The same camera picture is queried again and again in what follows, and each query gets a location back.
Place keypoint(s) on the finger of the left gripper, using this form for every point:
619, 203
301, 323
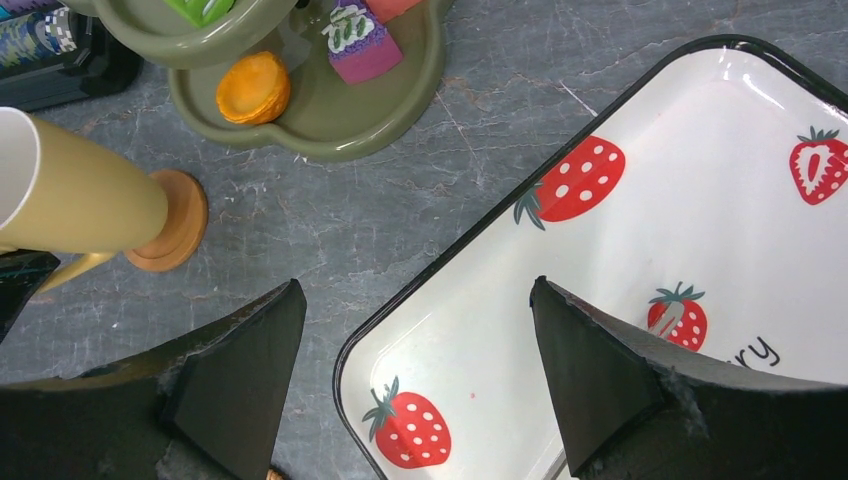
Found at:
23, 272

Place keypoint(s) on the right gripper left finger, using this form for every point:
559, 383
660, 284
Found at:
205, 405

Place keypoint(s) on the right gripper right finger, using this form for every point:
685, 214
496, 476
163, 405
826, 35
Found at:
630, 405

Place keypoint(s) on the yellow ceramic mug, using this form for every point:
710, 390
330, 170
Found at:
63, 193

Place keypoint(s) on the light brown round coaster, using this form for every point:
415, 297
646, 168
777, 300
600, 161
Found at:
184, 228

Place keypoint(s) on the strawberry print serving tray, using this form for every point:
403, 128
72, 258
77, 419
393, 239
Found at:
706, 206

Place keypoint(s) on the orange macaron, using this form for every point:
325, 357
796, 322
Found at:
255, 90

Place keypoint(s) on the green triangular cake slice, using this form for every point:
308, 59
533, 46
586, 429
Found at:
200, 13

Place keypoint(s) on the purple cake slice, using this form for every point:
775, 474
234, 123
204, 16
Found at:
360, 47

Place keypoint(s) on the metal serving tongs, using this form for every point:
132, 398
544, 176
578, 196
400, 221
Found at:
558, 470

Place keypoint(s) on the woven rattan round coaster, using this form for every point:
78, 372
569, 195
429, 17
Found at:
273, 474

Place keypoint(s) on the pink swirl roll cake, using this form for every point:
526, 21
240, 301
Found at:
386, 10

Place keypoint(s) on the black poker chip case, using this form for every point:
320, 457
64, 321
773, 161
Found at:
52, 55

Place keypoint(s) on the green three-tier dessert stand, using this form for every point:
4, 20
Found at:
326, 119

